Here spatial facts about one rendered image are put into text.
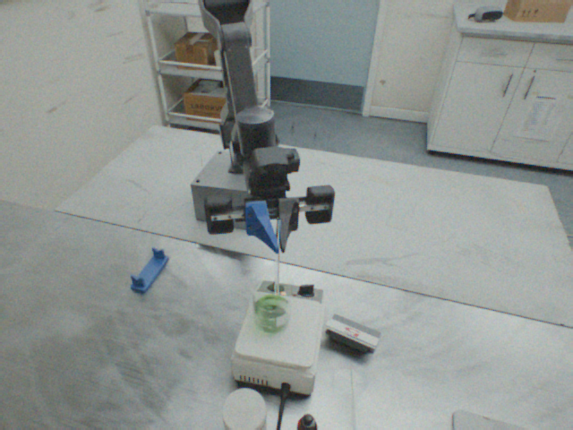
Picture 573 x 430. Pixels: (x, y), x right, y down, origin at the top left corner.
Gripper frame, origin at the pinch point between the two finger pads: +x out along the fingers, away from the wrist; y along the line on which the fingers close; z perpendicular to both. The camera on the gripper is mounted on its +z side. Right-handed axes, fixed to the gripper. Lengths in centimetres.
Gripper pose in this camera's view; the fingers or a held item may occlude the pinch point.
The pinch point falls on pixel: (276, 233)
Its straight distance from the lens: 53.1
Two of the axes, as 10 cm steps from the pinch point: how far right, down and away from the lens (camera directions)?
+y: 9.9, -1.0, 1.3
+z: 0.1, -7.6, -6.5
